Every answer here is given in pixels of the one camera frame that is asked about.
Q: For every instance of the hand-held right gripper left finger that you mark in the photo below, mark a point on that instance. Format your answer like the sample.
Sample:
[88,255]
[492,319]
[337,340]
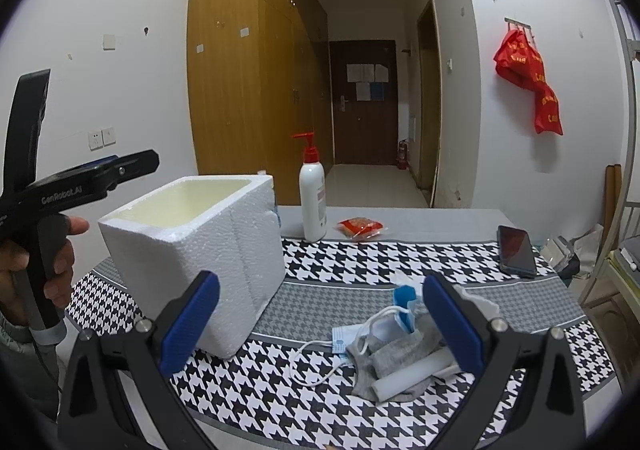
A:
[192,325]

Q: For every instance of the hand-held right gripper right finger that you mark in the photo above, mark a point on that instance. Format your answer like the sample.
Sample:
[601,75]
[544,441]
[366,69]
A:
[450,325]

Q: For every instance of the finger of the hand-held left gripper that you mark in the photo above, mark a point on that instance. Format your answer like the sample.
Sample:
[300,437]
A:
[137,162]
[100,163]

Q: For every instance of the blue white mask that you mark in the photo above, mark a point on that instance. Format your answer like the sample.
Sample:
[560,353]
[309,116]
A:
[402,297]

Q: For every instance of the white foam tube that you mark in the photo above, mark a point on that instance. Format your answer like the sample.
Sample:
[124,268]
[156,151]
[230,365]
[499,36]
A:
[415,372]

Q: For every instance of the grey sock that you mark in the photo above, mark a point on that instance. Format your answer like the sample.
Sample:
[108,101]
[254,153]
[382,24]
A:
[395,355]

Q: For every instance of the white foam box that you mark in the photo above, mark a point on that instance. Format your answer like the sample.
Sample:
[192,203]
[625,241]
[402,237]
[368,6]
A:
[240,280]

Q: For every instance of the blue face mask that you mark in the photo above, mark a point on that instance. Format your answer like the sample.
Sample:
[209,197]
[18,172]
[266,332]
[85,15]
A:
[342,337]

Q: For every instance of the person's left forearm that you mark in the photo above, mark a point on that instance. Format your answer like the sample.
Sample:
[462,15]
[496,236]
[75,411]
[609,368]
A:
[12,355]

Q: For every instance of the person's left hand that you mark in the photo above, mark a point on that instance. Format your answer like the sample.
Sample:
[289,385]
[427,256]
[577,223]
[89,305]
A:
[59,275]

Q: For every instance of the black smartphone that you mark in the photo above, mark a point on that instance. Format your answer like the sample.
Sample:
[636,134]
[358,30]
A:
[515,250]

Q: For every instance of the wooden wardrobe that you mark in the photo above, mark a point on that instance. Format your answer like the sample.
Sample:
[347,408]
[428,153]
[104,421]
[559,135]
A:
[240,80]

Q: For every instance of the red snack packet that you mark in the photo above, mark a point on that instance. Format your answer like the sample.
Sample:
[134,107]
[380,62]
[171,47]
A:
[360,227]

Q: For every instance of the black bag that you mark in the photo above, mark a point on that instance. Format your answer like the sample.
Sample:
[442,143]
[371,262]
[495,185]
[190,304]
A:
[570,266]

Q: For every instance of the white plastic bag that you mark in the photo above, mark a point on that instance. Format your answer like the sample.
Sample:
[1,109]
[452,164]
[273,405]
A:
[592,245]

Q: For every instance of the white pump lotion bottle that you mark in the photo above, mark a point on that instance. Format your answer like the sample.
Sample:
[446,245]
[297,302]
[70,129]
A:
[312,200]

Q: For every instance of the red fire extinguisher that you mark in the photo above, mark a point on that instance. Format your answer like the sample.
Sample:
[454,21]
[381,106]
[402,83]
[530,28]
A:
[402,155]

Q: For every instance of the grey folded blanket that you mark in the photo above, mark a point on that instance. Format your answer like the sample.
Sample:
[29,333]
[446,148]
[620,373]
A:
[629,255]

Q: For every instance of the wooden board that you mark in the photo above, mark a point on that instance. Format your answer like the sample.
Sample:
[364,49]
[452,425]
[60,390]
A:
[611,200]

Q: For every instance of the dark brown door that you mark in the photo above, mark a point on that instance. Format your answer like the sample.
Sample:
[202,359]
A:
[365,130]

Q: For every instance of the light wooden side door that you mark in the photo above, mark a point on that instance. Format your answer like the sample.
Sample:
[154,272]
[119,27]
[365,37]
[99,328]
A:
[429,105]

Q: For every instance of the red plastic bag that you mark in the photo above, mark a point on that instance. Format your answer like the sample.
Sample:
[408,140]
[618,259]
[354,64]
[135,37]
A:
[517,57]
[547,110]

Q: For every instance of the small white paper notice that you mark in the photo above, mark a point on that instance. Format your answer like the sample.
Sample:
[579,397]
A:
[363,92]

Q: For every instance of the wide white paper notice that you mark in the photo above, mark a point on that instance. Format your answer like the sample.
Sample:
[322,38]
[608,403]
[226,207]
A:
[362,72]

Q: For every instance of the blue paper notice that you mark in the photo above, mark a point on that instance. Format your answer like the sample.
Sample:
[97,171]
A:
[377,91]

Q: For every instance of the white metal bunk bed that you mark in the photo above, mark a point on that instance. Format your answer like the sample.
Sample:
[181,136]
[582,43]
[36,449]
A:
[634,49]

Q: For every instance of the white wall socket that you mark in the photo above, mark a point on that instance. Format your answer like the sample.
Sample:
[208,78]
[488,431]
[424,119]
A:
[95,139]

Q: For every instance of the white wall switch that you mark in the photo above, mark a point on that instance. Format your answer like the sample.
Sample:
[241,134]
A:
[108,136]

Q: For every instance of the white wall plate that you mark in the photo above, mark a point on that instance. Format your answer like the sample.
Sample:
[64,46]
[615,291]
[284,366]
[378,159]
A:
[109,42]

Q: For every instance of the metal wall hook rack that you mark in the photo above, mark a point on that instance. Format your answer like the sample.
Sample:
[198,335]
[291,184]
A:
[520,24]

